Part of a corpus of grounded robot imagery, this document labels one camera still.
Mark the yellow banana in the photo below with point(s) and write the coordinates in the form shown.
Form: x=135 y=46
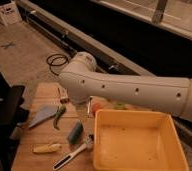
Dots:
x=48 y=148

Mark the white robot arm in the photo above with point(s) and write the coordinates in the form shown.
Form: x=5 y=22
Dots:
x=166 y=94

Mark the green plastic cup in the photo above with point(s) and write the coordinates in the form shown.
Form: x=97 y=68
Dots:
x=120 y=106

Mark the orange round fruit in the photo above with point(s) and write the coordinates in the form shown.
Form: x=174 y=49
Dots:
x=96 y=107

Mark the metal fork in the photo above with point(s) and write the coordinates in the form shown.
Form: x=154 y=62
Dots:
x=89 y=110

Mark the green pepper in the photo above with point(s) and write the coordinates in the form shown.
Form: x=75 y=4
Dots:
x=59 y=113

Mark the blue green sponge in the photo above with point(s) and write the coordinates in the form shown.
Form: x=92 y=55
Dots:
x=75 y=133

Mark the yellow plastic bin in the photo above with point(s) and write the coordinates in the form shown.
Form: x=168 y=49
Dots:
x=127 y=140

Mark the black chair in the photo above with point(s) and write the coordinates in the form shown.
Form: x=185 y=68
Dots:
x=11 y=113

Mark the white storage crate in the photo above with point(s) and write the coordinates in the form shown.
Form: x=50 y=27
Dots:
x=9 y=14

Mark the white handled dish brush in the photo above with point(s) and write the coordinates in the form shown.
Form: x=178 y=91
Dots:
x=87 y=144

